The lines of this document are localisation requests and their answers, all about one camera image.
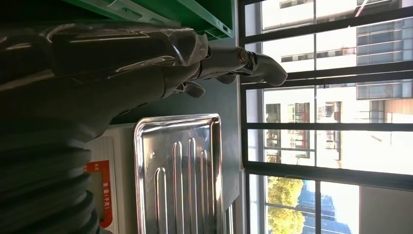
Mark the green plastic crate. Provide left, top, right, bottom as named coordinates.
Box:
left=63, top=0, right=235, bottom=41

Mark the white weighing scale body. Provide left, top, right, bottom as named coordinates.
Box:
left=83, top=122, right=140, bottom=234

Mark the stainless steel scale tray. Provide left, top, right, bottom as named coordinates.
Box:
left=133, top=113, right=225, bottom=234

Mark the yellow-green tree outside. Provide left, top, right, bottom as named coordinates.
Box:
left=266, top=175, right=306, bottom=234

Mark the metal conveyor side rail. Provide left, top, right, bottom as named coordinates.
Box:
left=225, top=204, right=236, bottom=234

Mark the black window frame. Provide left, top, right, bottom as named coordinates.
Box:
left=237, top=0, right=413, bottom=234

